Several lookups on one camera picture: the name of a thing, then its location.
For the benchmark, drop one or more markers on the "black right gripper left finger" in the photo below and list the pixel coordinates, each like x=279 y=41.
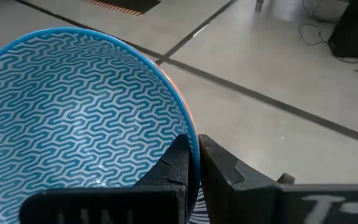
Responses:
x=120 y=205

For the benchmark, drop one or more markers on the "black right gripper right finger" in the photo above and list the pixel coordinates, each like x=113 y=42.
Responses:
x=259 y=202

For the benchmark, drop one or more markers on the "blue striped red patterned bowl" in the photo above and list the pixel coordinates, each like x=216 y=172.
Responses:
x=199 y=212

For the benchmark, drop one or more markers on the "turquoise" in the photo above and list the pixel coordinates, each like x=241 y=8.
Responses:
x=73 y=109

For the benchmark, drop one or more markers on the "dark furniture leg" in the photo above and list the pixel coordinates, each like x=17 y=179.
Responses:
x=259 y=4

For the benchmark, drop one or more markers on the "large black box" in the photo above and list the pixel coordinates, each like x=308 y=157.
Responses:
x=357 y=28

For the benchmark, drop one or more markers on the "black mat with striped edge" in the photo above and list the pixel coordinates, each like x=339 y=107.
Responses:
x=129 y=3

